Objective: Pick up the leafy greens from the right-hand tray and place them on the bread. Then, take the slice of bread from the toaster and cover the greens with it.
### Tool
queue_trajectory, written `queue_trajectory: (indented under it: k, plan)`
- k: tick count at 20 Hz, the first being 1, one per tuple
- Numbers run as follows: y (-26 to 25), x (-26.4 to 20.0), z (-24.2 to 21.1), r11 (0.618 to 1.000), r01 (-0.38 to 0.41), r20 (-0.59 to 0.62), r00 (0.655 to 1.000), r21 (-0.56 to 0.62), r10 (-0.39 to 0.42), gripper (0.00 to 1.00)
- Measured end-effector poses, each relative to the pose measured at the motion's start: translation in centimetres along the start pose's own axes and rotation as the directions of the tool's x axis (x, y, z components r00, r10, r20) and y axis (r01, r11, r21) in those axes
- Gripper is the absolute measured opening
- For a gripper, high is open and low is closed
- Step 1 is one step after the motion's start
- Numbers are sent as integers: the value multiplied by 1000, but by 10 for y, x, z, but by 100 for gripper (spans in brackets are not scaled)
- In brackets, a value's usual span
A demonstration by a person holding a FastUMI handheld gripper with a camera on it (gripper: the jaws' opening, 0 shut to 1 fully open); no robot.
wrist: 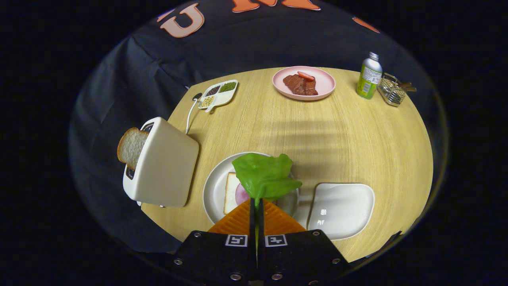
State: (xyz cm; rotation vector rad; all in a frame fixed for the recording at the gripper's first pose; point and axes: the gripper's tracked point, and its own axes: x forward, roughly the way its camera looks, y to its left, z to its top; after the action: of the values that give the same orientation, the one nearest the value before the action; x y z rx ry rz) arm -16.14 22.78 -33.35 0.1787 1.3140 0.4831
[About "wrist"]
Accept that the white toaster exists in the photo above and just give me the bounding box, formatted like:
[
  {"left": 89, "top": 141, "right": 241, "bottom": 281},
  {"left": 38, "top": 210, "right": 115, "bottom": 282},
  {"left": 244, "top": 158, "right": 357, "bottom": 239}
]
[{"left": 122, "top": 116, "right": 200, "bottom": 208}]

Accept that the white toaster cable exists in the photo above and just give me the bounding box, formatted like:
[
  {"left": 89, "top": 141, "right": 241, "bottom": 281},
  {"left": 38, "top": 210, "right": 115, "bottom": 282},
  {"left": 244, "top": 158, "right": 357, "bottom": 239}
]
[{"left": 185, "top": 93, "right": 203, "bottom": 135}]

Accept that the round white plate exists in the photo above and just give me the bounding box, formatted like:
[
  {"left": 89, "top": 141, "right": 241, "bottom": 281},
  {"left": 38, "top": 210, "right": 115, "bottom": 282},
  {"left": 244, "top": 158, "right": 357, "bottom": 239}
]
[{"left": 202, "top": 152, "right": 300, "bottom": 225}]

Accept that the pink ham slice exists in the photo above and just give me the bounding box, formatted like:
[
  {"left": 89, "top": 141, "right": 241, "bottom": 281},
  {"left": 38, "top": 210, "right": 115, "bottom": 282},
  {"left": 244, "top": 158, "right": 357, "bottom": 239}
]
[{"left": 235, "top": 183, "right": 251, "bottom": 205}]

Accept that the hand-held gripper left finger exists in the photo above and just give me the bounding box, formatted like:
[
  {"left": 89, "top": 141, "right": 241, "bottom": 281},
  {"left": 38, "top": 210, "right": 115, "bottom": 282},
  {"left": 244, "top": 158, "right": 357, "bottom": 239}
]
[{"left": 171, "top": 198, "right": 258, "bottom": 286}]

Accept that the white divided dish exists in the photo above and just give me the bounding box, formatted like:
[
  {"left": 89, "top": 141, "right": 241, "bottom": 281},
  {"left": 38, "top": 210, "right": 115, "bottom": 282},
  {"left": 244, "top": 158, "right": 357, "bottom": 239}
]
[{"left": 198, "top": 79, "right": 239, "bottom": 113}]

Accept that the small wire basket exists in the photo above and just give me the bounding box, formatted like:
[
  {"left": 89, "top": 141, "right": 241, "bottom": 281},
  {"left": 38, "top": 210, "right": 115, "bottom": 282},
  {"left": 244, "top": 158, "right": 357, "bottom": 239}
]
[{"left": 377, "top": 73, "right": 408, "bottom": 107}]

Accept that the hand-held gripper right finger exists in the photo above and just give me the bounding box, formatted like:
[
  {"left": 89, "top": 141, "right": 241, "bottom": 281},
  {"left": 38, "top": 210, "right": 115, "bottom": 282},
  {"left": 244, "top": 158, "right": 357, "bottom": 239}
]
[{"left": 257, "top": 198, "right": 353, "bottom": 286}]

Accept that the white bread slice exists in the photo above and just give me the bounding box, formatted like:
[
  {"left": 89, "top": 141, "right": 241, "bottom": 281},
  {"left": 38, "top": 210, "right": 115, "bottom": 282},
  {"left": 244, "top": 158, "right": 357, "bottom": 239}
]
[{"left": 223, "top": 172, "right": 243, "bottom": 215}]

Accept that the green lettuce leaf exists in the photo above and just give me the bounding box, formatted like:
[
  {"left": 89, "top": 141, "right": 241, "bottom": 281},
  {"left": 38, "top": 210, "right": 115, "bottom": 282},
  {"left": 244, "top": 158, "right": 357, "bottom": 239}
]
[{"left": 232, "top": 153, "right": 303, "bottom": 209}]

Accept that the squarish white plate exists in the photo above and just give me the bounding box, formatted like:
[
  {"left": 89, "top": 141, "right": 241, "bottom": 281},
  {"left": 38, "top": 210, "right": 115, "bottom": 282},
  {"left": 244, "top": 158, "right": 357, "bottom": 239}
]
[{"left": 308, "top": 183, "right": 375, "bottom": 241}]

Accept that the pink plate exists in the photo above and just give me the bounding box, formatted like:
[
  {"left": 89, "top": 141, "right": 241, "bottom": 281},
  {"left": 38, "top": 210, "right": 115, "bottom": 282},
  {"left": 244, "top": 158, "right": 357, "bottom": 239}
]
[{"left": 272, "top": 66, "right": 336, "bottom": 101}]

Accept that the brown cooked meat piece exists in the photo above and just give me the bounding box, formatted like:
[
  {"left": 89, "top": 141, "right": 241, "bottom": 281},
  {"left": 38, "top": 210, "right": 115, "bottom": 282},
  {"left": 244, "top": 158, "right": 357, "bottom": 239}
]
[{"left": 283, "top": 74, "right": 319, "bottom": 96}]

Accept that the silver and green bottle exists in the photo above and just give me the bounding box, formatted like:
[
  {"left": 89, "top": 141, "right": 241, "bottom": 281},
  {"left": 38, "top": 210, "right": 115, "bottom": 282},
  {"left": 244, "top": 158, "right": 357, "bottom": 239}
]
[{"left": 356, "top": 52, "right": 383, "bottom": 100}]

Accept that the toasted bread slice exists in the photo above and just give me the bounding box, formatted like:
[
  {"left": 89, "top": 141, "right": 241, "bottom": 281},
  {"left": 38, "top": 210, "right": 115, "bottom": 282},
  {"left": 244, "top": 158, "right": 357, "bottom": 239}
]
[{"left": 117, "top": 127, "right": 150, "bottom": 171}]

